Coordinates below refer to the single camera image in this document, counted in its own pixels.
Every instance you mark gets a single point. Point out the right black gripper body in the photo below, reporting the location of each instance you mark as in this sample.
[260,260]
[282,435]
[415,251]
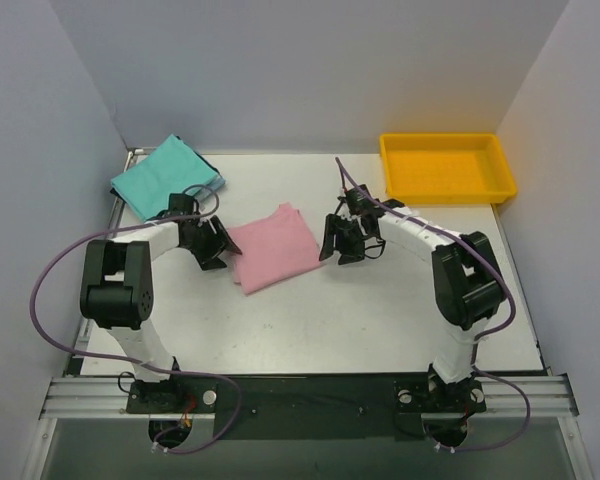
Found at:
[345,239]

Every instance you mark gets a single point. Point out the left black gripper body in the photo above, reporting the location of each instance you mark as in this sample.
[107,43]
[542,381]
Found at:
[208,244]

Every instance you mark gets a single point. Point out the yellow plastic tray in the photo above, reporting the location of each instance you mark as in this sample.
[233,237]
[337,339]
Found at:
[446,168]

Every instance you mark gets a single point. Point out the pink t shirt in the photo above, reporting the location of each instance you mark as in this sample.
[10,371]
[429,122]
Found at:
[273,249]

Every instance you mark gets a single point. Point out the teal folded t shirt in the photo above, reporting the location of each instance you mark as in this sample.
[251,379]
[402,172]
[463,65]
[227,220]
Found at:
[171,168]

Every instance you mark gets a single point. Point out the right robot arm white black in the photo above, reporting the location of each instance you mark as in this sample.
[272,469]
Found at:
[465,275]

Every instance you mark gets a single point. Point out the aluminium front rail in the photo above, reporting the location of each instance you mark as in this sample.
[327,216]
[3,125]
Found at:
[100,398]

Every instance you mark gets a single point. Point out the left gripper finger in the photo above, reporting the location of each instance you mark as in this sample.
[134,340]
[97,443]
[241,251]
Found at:
[211,263]
[226,242]

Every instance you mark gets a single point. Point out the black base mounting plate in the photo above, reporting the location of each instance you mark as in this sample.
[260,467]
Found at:
[405,406]

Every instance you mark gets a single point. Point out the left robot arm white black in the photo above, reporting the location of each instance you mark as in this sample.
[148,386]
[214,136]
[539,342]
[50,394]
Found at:
[117,290]

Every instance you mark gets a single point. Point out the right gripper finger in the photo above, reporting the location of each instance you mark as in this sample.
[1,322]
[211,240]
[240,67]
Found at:
[329,237]
[351,256]

